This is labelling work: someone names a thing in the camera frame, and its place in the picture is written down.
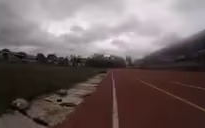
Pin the large grandstand building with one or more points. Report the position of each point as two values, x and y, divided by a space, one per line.
186 50

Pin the red running track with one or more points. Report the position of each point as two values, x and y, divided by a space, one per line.
143 103

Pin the row of trees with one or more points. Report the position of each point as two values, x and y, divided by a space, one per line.
90 60

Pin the grey stone kerb strip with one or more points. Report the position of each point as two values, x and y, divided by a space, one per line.
53 108

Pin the dark grass field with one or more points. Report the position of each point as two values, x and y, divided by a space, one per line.
30 80

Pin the low buildings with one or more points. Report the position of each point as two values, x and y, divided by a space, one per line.
10 56

